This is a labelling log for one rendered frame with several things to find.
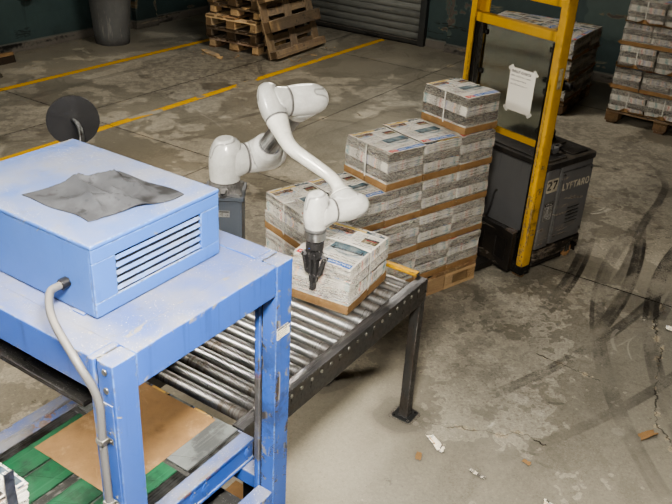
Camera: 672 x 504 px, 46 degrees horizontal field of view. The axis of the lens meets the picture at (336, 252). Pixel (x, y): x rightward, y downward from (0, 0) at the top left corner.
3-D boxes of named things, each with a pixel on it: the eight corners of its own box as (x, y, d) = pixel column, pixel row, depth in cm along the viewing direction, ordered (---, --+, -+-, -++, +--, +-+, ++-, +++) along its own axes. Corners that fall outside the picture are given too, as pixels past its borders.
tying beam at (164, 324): (75, 199, 277) (72, 172, 272) (292, 286, 232) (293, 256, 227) (-116, 273, 226) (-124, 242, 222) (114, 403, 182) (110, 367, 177)
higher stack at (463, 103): (404, 266, 549) (423, 82, 488) (435, 255, 566) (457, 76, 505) (443, 290, 522) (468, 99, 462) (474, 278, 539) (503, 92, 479)
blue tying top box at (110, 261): (79, 196, 256) (73, 137, 246) (221, 252, 227) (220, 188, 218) (-50, 246, 222) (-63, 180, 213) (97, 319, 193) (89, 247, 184)
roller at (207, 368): (182, 356, 317) (182, 346, 314) (275, 402, 294) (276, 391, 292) (173, 362, 313) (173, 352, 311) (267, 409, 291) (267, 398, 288)
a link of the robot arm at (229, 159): (204, 175, 402) (202, 134, 392) (237, 170, 410) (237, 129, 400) (215, 187, 390) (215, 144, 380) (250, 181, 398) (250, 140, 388)
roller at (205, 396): (158, 372, 307) (158, 361, 305) (253, 421, 285) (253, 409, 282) (149, 378, 303) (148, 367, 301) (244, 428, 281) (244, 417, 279)
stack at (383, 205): (262, 315, 484) (263, 190, 445) (404, 265, 549) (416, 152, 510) (299, 346, 457) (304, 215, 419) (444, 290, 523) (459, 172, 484)
